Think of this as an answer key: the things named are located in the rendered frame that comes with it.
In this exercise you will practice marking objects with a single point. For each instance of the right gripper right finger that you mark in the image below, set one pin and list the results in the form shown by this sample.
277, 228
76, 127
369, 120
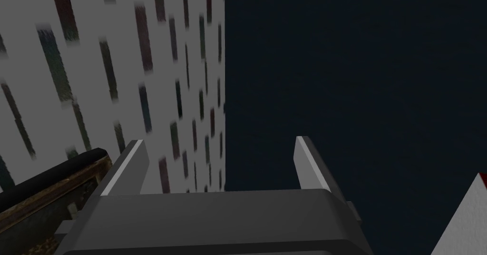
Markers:
312, 167

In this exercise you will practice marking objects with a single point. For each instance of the white block with red edge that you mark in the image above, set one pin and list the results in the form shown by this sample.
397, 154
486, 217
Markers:
466, 224

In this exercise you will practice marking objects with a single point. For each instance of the brown wooden furniture, black top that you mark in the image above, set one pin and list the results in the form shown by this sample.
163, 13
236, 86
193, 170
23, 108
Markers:
45, 201

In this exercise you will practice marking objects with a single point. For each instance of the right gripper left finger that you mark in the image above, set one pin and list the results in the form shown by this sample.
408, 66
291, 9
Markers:
129, 169

